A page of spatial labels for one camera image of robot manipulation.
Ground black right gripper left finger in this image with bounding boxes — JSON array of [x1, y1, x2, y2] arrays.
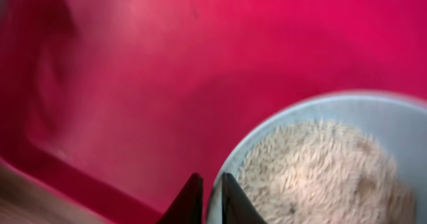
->
[[156, 173, 203, 224]]

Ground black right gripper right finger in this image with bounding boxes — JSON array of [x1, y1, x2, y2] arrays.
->
[[222, 173, 266, 224]]

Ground rice and food scraps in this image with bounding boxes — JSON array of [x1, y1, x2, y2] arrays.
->
[[237, 121, 416, 224]]

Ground light blue rice bowl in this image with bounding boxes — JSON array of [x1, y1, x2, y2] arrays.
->
[[220, 91, 426, 224]]

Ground red plastic serving tray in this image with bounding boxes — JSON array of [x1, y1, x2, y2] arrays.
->
[[1, 0, 426, 223]]

